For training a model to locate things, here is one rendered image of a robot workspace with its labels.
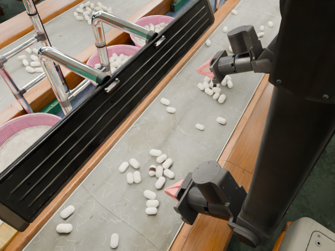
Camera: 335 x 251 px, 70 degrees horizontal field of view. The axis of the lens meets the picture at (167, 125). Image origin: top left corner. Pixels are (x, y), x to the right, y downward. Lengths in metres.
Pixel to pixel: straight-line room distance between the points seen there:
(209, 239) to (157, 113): 0.43
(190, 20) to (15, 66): 0.76
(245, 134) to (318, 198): 1.05
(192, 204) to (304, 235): 0.86
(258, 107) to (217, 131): 0.18
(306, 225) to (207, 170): 0.95
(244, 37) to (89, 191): 0.60
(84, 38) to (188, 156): 0.73
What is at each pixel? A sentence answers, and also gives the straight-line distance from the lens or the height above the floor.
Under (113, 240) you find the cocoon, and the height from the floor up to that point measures 0.76.
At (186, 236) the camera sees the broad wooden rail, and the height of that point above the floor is 0.76.
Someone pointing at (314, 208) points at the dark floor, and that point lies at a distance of 1.74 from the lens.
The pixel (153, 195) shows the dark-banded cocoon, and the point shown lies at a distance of 0.68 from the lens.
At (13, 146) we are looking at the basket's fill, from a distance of 0.90.
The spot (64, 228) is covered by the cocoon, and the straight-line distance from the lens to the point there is 0.69.
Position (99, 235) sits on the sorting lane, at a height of 0.74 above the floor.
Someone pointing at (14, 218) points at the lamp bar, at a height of 1.07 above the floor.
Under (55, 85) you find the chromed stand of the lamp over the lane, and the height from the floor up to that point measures 1.02.
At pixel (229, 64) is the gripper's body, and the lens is 0.76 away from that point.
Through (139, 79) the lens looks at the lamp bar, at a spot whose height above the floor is 1.08.
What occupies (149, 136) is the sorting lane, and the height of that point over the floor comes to 0.74.
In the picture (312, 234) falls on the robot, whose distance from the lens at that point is 1.34.
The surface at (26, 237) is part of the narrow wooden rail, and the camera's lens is 0.72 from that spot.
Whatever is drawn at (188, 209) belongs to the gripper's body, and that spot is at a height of 0.88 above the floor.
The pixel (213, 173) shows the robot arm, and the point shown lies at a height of 1.01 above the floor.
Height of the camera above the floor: 1.40
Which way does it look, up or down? 54 degrees down
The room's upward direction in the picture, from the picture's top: 5 degrees clockwise
